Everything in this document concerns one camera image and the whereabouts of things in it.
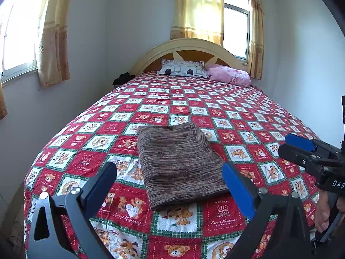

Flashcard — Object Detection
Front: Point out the yellow sunlit curtain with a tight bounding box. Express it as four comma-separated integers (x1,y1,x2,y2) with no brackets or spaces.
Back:
170,0,224,40

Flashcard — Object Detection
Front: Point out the person's right hand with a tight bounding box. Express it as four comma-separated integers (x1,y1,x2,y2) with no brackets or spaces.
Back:
315,191,337,232

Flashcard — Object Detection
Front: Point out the brown knit sweater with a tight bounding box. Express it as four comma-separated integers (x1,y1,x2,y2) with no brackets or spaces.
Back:
136,122,230,212

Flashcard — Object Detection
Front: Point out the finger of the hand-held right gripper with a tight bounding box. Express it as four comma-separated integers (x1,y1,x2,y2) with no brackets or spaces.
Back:
285,133,341,158
278,144,345,173

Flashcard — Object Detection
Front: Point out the window behind headboard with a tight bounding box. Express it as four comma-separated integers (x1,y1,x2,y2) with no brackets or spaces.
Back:
222,0,251,62

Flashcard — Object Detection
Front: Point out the pink pillow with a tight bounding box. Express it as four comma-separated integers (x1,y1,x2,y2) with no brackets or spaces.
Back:
206,64,252,87

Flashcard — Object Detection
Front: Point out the wide side window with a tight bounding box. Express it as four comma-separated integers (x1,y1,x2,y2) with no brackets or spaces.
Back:
0,0,47,84

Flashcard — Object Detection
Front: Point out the beige patterned curtain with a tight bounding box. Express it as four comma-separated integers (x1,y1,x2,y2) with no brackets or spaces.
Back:
246,0,265,81
35,0,72,88

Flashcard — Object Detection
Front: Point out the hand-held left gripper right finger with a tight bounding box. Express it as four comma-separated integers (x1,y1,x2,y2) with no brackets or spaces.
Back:
222,163,313,259

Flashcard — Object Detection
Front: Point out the dark cloth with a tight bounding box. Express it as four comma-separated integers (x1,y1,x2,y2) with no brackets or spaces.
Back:
113,72,135,87

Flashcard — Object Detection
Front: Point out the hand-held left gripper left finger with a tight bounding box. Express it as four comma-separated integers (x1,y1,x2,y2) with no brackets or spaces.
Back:
27,162,118,259

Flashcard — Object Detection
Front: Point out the red checked printed bedspread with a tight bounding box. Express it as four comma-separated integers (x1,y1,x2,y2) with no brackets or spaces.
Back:
24,71,335,259

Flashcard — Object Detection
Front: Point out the grey patterned pillow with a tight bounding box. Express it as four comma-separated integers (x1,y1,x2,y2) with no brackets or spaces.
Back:
156,58,208,78

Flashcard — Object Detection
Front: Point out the cream wooden headboard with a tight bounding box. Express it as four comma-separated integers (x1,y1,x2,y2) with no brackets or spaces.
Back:
130,38,250,77

